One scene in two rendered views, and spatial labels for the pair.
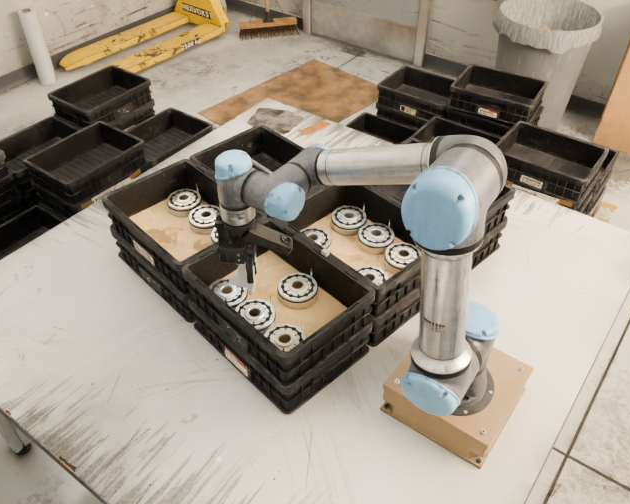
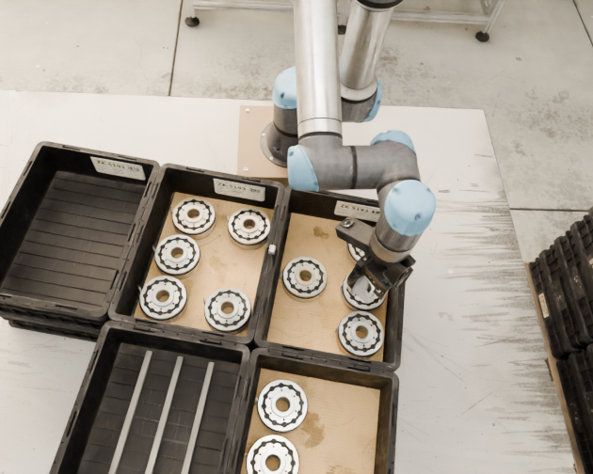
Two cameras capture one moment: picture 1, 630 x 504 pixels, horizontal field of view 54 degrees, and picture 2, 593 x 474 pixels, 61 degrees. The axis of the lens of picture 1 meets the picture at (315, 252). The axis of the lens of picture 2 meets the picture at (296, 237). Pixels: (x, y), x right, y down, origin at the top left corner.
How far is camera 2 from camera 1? 1.52 m
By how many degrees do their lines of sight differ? 71
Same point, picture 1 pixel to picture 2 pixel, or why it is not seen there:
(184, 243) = (324, 458)
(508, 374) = (259, 116)
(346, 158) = (334, 89)
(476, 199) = not seen: outside the picture
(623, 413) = not seen: hidden behind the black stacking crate
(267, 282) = (310, 319)
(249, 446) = (425, 260)
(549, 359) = (199, 120)
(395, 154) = (330, 24)
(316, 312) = (312, 253)
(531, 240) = not seen: hidden behind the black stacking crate
